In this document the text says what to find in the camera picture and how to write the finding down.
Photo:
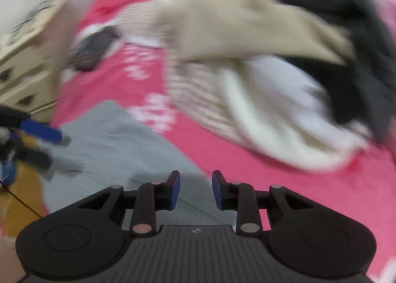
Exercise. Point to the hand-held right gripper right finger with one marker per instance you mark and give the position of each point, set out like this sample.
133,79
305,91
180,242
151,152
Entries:
218,191

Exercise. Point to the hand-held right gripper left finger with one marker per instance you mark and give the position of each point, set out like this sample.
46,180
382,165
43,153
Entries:
174,190

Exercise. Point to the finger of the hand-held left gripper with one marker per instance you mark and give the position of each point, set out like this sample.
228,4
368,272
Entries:
40,131
37,159

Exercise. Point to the black printed folded garment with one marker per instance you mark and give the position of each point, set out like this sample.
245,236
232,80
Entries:
92,49

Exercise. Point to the grey cotton garment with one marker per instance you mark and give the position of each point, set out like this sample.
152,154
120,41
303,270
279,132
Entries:
123,146

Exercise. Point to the beige garment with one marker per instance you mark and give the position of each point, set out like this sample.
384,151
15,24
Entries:
241,23

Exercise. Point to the pink floral blanket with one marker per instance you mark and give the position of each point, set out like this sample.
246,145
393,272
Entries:
198,153

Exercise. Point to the white nightstand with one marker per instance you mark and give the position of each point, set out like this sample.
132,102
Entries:
27,54

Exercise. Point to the cream white garment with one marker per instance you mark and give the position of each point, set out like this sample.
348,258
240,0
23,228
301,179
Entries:
278,109

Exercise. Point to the striped garment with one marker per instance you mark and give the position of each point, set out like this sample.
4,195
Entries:
191,91

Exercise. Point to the pile of mixed clothes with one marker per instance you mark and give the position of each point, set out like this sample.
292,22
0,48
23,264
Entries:
349,23

